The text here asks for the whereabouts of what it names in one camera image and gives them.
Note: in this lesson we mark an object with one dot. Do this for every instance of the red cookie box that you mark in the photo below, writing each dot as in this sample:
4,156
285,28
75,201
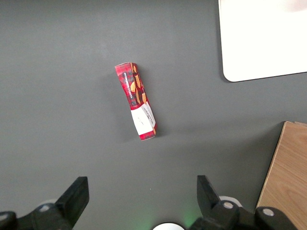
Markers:
128,91

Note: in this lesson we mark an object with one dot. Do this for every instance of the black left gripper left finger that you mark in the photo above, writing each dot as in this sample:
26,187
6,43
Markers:
72,201

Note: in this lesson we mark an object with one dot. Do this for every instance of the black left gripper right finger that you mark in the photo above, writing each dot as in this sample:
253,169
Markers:
211,203

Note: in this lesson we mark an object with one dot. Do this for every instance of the white rectangular tray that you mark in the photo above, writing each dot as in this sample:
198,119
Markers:
263,36

